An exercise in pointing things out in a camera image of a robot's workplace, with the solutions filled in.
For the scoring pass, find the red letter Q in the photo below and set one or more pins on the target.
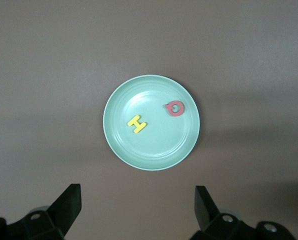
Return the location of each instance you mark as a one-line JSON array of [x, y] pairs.
[[172, 113]]

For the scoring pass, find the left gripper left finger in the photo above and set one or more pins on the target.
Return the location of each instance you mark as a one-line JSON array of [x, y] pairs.
[[61, 212]]

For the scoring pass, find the yellow letter H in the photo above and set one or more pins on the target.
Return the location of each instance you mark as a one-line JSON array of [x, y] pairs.
[[137, 123]]

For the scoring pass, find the green plate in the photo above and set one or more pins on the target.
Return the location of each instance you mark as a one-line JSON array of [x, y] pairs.
[[154, 145]]

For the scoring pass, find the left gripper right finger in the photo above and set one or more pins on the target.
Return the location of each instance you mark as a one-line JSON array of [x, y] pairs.
[[206, 212]]

